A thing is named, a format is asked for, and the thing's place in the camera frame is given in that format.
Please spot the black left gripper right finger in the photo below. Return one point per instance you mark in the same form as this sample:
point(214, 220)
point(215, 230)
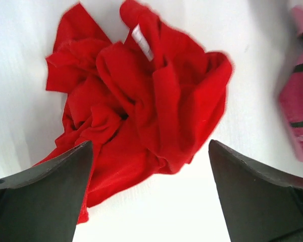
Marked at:
point(259, 202)

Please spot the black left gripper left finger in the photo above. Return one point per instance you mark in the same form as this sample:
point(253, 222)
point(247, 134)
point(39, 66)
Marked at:
point(43, 203)

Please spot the red cloth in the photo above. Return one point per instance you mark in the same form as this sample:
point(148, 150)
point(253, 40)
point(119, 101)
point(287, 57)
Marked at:
point(147, 104)

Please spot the magenta camouflage cloth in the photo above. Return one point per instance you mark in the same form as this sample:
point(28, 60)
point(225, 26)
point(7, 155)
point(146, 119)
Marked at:
point(291, 96)

